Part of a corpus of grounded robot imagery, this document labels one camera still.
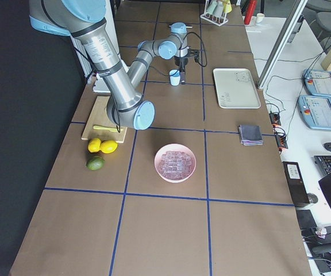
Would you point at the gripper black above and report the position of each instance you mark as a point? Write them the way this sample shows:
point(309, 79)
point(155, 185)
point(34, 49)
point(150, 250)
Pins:
point(181, 61)

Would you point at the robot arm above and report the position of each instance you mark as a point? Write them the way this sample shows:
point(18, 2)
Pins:
point(86, 22)

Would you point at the light blue plastic cup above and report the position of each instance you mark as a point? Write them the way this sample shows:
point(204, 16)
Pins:
point(174, 80)

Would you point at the white cup rack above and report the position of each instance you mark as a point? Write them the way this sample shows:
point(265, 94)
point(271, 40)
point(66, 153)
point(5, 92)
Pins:
point(214, 20)

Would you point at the green cup on rack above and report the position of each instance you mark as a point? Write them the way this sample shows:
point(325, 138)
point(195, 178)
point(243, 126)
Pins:
point(211, 6)

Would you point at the white cup on rack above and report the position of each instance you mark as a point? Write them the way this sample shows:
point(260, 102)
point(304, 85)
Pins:
point(218, 11)

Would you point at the yellow cup on rack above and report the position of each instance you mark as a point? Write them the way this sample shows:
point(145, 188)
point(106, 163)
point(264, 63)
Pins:
point(227, 6)

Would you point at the clear ice cubes pile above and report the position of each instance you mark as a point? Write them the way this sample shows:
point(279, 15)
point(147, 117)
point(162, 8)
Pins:
point(175, 165)

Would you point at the white small cup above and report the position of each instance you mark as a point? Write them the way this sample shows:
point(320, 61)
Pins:
point(259, 18)

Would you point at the cream bear tray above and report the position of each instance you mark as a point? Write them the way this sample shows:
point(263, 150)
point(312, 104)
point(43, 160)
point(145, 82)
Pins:
point(235, 88)

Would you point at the yellow plastic knife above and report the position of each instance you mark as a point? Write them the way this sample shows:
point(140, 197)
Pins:
point(107, 128)

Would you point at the pink bowl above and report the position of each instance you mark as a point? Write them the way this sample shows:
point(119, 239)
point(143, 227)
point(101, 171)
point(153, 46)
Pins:
point(174, 147)

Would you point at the wooden cutting board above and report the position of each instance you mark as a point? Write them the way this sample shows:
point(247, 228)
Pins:
point(98, 116)

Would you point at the red bottle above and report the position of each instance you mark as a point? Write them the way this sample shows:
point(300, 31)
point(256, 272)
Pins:
point(251, 6)

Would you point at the yellow lemon lower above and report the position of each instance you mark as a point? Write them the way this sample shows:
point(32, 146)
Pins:
point(108, 146)

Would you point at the yellow lemon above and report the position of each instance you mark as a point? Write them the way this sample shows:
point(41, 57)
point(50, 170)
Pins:
point(94, 145)
point(108, 146)

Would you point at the yellow lemon upper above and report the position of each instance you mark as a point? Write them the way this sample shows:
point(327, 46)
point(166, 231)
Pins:
point(94, 145)

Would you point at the green avocado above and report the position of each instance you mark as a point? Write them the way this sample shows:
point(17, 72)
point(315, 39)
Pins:
point(95, 163)

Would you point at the teach pendant far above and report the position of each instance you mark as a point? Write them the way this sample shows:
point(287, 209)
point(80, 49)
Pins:
point(318, 82)

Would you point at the teach pendant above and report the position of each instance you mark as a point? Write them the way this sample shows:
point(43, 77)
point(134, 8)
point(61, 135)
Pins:
point(315, 111)
point(318, 82)

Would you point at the teach pendant near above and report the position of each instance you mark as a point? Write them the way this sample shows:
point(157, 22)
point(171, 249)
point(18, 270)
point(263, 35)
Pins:
point(315, 111)

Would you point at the black box device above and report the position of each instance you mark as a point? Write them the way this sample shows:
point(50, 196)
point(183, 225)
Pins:
point(295, 184)

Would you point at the black keyboard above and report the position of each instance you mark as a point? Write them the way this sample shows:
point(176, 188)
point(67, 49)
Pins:
point(324, 163)

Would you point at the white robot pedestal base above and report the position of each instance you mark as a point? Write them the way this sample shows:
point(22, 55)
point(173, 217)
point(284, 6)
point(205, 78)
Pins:
point(100, 85)

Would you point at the aluminium frame post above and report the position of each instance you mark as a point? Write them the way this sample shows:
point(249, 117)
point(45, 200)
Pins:
point(281, 41)

